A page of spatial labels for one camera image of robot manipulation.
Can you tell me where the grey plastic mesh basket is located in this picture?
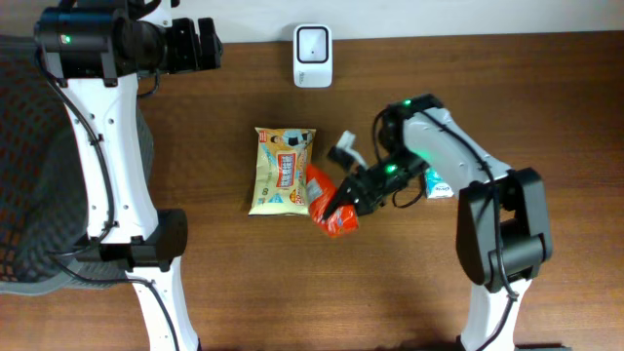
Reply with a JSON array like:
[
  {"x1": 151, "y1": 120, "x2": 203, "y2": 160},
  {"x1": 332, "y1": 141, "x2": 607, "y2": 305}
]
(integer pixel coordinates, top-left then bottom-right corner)
[{"x1": 1, "y1": 35, "x2": 126, "y2": 296}]

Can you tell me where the teal tissue pack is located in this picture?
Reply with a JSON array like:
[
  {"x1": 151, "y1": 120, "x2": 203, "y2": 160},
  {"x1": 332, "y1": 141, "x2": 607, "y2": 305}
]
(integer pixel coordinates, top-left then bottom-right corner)
[{"x1": 424, "y1": 168, "x2": 454, "y2": 199}]

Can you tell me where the red Hacks candy bag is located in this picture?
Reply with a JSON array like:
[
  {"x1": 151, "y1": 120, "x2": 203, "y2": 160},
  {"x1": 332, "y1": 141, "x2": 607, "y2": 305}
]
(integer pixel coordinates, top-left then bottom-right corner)
[{"x1": 306, "y1": 164, "x2": 359, "y2": 238}]

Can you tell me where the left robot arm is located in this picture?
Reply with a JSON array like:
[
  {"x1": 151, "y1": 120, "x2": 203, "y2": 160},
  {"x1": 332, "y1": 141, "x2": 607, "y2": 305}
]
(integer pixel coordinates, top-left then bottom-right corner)
[{"x1": 34, "y1": 1, "x2": 223, "y2": 351}]

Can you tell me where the beige snack bag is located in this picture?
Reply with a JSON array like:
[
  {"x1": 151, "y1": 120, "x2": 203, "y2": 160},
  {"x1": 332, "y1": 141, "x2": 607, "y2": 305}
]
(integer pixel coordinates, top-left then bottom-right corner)
[{"x1": 249, "y1": 127, "x2": 316, "y2": 216}]

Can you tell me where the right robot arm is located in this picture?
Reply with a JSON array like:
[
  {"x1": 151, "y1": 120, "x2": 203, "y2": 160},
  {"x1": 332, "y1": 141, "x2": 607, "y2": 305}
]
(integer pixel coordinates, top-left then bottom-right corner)
[{"x1": 316, "y1": 94, "x2": 554, "y2": 350}]

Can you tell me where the white barcode scanner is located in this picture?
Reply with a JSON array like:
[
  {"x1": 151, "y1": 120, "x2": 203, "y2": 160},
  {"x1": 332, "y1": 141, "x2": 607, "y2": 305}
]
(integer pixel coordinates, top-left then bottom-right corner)
[{"x1": 292, "y1": 23, "x2": 333, "y2": 89}]

